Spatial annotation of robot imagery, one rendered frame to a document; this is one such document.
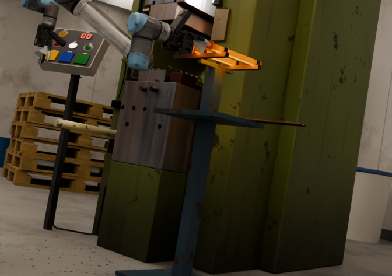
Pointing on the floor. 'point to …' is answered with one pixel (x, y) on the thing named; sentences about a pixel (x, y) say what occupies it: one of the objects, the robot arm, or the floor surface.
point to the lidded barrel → (368, 205)
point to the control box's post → (60, 154)
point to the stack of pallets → (76, 161)
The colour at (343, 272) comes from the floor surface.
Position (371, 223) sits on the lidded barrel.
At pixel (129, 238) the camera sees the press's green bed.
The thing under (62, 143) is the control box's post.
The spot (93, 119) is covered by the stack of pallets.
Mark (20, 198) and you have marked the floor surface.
